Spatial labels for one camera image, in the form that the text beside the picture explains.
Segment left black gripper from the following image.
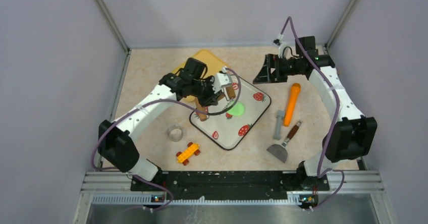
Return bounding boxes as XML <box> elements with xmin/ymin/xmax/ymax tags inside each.
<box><xmin>190</xmin><ymin>75</ymin><xmax>222</xmax><ymax>107</ymax></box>

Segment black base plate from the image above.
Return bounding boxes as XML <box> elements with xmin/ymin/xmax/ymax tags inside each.
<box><xmin>130</xmin><ymin>171</ymin><xmax>330</xmax><ymax>201</ymax></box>

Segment metal scraper brown handle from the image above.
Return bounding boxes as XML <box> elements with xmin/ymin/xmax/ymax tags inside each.
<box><xmin>266</xmin><ymin>120</ymin><xmax>302</xmax><ymax>163</ymax></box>

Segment yellow tray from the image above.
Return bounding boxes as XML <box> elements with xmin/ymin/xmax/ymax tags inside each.
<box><xmin>173</xmin><ymin>49</ymin><xmax>228</xmax><ymax>100</ymax></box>

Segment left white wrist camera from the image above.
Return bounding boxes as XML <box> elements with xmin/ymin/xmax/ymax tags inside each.
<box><xmin>212</xmin><ymin>73</ymin><xmax>233</xmax><ymax>93</ymax></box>

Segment aluminium frame rail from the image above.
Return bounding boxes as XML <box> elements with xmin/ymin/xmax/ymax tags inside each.
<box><xmin>73</xmin><ymin>170</ymin><xmax>395</xmax><ymax>223</ymax></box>

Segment white strawberry tray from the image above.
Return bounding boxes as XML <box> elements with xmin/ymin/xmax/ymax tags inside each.
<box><xmin>189</xmin><ymin>76</ymin><xmax>272</xmax><ymax>150</ymax></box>

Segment grey plastic tool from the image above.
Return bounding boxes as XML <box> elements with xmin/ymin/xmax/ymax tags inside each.
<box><xmin>273</xmin><ymin>110</ymin><xmax>285</xmax><ymax>140</ymax></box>

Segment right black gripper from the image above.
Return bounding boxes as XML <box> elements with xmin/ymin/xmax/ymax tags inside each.
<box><xmin>252</xmin><ymin>54</ymin><xmax>302</xmax><ymax>85</ymax></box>

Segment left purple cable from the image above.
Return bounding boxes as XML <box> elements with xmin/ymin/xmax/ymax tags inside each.
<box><xmin>91</xmin><ymin>67</ymin><xmax>242</xmax><ymax>212</ymax></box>

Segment wooden rolling pin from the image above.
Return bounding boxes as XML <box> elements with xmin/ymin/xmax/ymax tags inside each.
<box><xmin>194</xmin><ymin>86</ymin><xmax>236</xmax><ymax>122</ymax></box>

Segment metal ring cutter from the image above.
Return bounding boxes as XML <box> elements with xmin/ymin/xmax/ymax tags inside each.
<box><xmin>167</xmin><ymin>125</ymin><xmax>184</xmax><ymax>142</ymax></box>

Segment yellow toy car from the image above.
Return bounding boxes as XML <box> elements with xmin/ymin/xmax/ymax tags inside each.
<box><xmin>176</xmin><ymin>142</ymin><xmax>201</xmax><ymax>166</ymax></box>

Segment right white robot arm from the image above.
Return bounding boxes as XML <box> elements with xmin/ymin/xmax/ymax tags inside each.
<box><xmin>253</xmin><ymin>35</ymin><xmax>378</xmax><ymax>190</ymax></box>

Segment green dough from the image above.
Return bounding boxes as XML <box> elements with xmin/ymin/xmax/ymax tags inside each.
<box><xmin>227</xmin><ymin>102</ymin><xmax>245</xmax><ymax>117</ymax></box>

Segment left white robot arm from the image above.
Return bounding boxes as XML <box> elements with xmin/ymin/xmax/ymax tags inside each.
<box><xmin>96</xmin><ymin>58</ymin><xmax>232</xmax><ymax>190</ymax></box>

